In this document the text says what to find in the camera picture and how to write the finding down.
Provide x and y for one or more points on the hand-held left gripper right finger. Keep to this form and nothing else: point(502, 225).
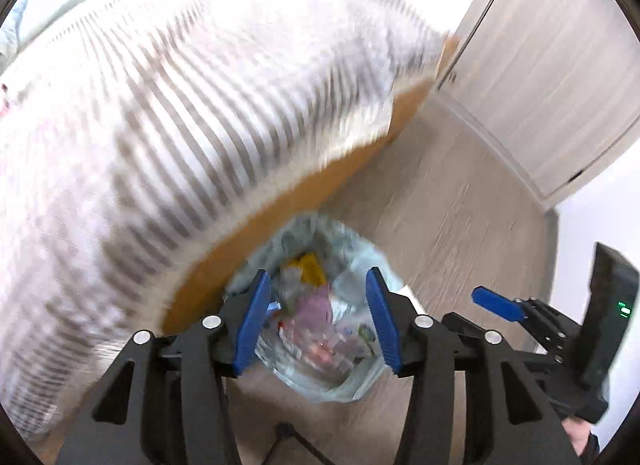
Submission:
point(382, 325)

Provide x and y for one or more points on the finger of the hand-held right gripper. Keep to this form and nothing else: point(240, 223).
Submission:
point(495, 301)
point(462, 321)

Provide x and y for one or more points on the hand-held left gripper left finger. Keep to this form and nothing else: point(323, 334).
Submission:
point(252, 325)

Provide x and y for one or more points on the translucent leaf-print plastic bag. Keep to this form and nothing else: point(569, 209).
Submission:
point(350, 250)

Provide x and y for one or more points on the person's right hand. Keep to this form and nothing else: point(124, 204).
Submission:
point(576, 435)

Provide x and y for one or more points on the pink plastic wrapper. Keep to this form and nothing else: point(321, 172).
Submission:
point(312, 310)

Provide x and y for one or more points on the yellow packet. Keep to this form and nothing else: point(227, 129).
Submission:
point(312, 270)

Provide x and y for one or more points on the black tripod stand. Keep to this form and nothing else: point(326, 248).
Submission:
point(287, 432)

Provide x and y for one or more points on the checkered bedspread with lace trim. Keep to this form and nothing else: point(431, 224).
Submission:
point(175, 120)

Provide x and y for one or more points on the light wood-grain door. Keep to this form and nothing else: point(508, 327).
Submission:
point(550, 70)

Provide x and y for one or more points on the wooden bed frame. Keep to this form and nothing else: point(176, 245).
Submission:
point(300, 195)

